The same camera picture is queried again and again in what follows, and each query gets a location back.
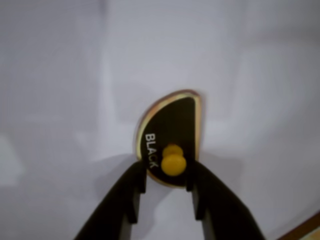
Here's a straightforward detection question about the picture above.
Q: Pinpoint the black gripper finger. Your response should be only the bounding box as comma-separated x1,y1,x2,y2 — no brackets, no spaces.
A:
72,159,148,240
186,159,266,240

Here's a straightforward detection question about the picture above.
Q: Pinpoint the black semicircle piece yellow pin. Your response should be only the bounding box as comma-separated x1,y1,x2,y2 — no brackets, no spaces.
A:
134,88,203,188

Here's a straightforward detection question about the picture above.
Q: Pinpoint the wooden shape puzzle board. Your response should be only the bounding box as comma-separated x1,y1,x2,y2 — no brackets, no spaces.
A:
272,214,320,240

